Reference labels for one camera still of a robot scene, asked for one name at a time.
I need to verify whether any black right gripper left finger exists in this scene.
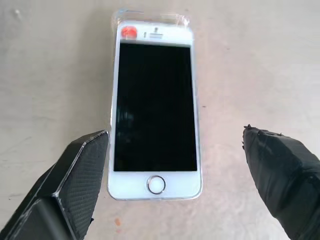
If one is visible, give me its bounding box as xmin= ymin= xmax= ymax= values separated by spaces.
xmin=0 ymin=129 xmax=111 ymax=240

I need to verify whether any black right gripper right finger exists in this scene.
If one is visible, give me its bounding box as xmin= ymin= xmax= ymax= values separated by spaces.
xmin=241 ymin=124 xmax=320 ymax=240

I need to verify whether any white smartphone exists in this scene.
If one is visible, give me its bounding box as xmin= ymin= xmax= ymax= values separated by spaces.
xmin=107 ymin=21 xmax=203 ymax=200

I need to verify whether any clear plastic phone case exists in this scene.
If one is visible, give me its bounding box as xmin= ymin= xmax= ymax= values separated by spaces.
xmin=106 ymin=9 xmax=204 ymax=201

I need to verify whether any round red sticker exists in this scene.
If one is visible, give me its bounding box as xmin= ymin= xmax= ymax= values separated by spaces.
xmin=120 ymin=25 xmax=139 ymax=41

